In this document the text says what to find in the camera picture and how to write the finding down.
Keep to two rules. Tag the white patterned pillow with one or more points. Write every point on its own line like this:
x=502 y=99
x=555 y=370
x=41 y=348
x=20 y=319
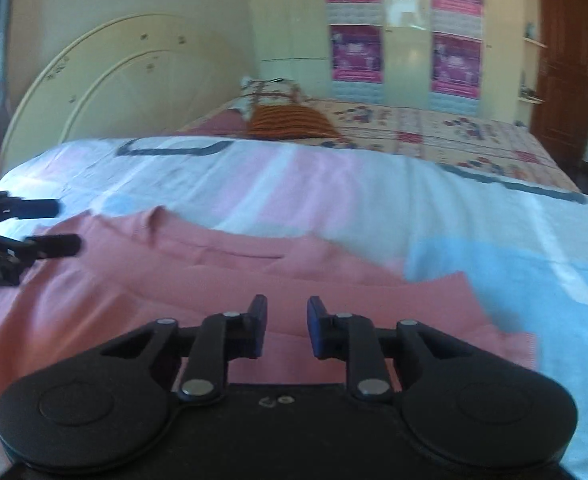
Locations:
x=269 y=89

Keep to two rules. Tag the cream round headboard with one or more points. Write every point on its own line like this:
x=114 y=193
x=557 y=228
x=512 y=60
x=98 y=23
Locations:
x=124 y=90

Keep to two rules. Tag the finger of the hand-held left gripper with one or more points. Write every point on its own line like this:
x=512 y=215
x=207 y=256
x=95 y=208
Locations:
x=54 y=246
x=34 y=209

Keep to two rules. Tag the brown wooden door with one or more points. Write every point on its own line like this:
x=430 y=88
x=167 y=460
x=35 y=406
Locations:
x=564 y=60

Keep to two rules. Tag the floral cream bed cover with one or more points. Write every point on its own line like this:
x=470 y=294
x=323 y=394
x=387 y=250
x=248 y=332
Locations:
x=424 y=135

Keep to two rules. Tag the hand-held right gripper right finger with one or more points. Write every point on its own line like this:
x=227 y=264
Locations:
x=315 y=327

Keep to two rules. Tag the pink sweater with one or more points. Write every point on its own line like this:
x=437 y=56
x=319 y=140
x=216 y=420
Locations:
x=124 y=280

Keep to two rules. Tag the patterned light blue bedsheet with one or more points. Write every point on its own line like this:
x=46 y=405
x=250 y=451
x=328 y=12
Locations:
x=324 y=190

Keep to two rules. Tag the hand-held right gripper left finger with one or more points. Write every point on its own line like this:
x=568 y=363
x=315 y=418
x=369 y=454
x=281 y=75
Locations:
x=260 y=325

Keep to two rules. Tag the orange striped pillow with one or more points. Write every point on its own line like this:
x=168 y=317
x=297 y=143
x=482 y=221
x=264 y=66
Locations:
x=289 y=122

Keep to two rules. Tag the cream wardrobe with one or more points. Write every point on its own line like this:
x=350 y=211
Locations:
x=406 y=60

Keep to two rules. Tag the cream corner shelf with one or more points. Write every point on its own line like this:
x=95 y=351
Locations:
x=534 y=42

